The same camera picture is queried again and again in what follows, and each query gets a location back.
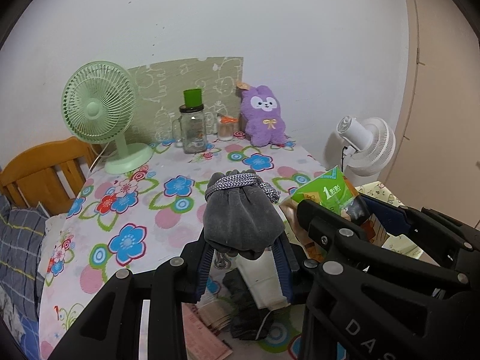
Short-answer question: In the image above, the pink paper packet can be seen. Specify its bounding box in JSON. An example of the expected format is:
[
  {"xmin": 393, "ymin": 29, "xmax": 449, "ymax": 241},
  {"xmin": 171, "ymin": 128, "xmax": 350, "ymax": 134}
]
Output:
[{"xmin": 182, "ymin": 304, "xmax": 233, "ymax": 360}]

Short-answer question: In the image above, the purple plush bunny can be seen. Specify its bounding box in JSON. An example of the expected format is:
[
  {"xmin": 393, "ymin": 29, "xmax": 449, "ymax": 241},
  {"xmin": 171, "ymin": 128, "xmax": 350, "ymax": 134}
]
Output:
[{"xmin": 240, "ymin": 85, "xmax": 287, "ymax": 147}]

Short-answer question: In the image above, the white folded towel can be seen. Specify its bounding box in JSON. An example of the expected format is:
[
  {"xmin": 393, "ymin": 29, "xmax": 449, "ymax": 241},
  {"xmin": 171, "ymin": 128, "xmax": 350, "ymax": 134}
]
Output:
[{"xmin": 235, "ymin": 249, "xmax": 290, "ymax": 311}]

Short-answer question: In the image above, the green desk fan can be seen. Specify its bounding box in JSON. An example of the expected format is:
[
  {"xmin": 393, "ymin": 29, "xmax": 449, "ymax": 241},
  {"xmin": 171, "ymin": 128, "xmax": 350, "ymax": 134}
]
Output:
[{"xmin": 61, "ymin": 61, "xmax": 153, "ymax": 175}]

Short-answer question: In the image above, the green tissue pack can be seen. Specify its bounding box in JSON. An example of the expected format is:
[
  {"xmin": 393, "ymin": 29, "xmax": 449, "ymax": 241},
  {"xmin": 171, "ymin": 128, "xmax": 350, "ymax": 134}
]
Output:
[{"xmin": 291, "ymin": 166, "xmax": 359, "ymax": 215}]

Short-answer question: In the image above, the floral tablecloth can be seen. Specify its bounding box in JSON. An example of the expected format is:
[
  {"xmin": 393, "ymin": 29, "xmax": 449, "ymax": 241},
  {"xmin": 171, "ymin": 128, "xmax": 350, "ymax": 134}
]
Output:
[{"xmin": 39, "ymin": 133, "xmax": 324, "ymax": 359}]

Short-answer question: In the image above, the cotton swab jar orange lid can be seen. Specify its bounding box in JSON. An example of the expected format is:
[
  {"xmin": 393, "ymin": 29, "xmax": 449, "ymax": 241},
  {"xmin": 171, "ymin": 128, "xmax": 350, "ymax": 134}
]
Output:
[{"xmin": 216, "ymin": 115, "xmax": 238, "ymax": 141}]

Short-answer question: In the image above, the white crumpled cloth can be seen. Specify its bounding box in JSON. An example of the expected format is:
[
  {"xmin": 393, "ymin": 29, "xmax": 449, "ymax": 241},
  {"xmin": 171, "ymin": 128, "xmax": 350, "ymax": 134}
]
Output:
[{"xmin": 0, "ymin": 288, "xmax": 25, "ymax": 344}]

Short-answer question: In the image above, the beige door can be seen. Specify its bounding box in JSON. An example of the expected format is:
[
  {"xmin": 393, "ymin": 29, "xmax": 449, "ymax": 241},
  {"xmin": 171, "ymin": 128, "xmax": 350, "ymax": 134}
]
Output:
[{"xmin": 379, "ymin": 0, "xmax": 479, "ymax": 228}]

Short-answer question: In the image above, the white and beige cloth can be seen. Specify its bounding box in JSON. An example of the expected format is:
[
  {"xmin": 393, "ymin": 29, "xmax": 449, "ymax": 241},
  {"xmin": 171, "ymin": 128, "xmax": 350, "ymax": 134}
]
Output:
[{"xmin": 198, "ymin": 299, "xmax": 237, "ymax": 331}]

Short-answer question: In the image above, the yellow cartoon fabric bin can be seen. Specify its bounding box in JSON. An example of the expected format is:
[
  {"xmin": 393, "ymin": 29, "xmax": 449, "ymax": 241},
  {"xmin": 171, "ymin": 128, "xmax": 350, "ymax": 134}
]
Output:
[{"xmin": 356, "ymin": 181, "xmax": 424, "ymax": 260}]

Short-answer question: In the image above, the white floor fan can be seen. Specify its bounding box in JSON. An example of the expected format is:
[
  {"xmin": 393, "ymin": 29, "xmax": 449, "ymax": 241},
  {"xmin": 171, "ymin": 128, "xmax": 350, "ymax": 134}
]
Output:
[{"xmin": 335, "ymin": 115, "xmax": 396, "ymax": 177}]

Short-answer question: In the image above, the glass mason jar mug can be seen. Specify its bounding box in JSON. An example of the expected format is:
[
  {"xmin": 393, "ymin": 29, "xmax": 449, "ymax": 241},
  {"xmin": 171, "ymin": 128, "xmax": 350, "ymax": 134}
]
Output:
[{"xmin": 172, "ymin": 105, "xmax": 208, "ymax": 155}]

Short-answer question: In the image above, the grey plaid pillow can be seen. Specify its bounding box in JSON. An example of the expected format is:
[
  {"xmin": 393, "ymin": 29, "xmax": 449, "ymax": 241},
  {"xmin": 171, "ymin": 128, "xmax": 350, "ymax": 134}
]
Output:
[{"xmin": 0, "ymin": 196, "xmax": 47, "ymax": 322}]

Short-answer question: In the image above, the wooden bed headboard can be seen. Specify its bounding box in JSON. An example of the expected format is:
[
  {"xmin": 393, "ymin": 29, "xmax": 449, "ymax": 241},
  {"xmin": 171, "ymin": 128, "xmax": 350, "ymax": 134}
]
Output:
[{"xmin": 1, "ymin": 137, "xmax": 95, "ymax": 215}]

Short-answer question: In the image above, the grey velvet drawstring pouch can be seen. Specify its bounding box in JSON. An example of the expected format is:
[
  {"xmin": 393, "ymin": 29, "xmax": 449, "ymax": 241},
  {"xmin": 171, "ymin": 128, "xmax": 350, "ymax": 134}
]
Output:
[{"xmin": 202, "ymin": 170, "xmax": 285, "ymax": 260}]

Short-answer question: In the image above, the green patterned wall board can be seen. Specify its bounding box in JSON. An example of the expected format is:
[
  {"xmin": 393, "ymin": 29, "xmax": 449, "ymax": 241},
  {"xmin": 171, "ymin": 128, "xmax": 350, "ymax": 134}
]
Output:
[{"xmin": 125, "ymin": 57, "xmax": 243, "ymax": 144}]

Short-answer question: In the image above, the green cup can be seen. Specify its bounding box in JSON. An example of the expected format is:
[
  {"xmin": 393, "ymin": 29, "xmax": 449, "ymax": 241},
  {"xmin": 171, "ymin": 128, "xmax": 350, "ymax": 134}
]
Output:
[{"xmin": 183, "ymin": 88, "xmax": 203, "ymax": 108}]

